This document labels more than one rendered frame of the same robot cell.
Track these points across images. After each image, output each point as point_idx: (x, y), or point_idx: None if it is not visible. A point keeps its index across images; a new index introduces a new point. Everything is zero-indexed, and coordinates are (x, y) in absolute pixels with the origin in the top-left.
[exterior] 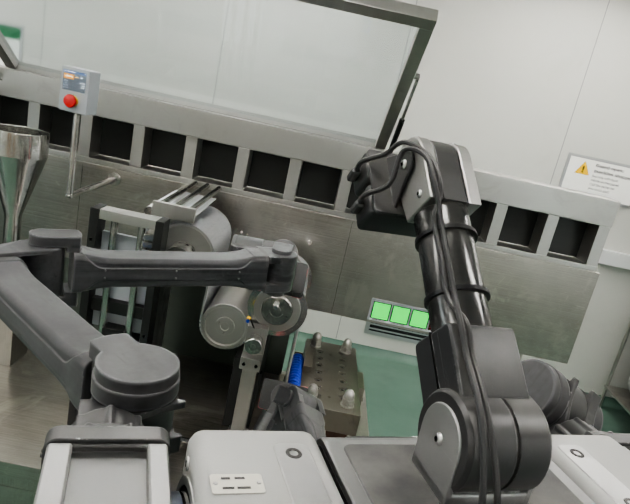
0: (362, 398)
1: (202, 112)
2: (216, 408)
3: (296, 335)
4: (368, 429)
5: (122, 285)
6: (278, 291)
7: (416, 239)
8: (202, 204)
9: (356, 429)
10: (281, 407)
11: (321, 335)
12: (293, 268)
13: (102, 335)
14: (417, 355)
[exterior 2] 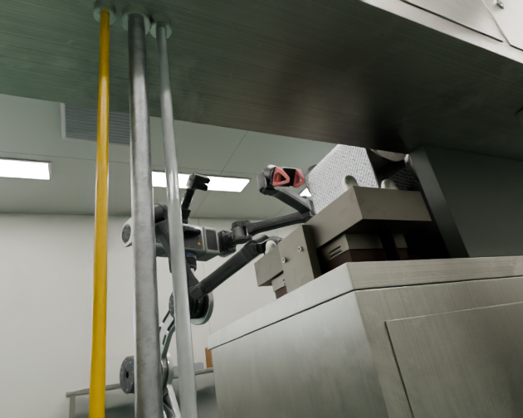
0: (282, 258)
1: None
2: None
3: (314, 202)
4: (271, 302)
5: (294, 208)
6: (261, 192)
7: (194, 193)
8: None
9: (256, 278)
10: None
11: (382, 183)
12: (257, 181)
13: (257, 221)
14: (190, 211)
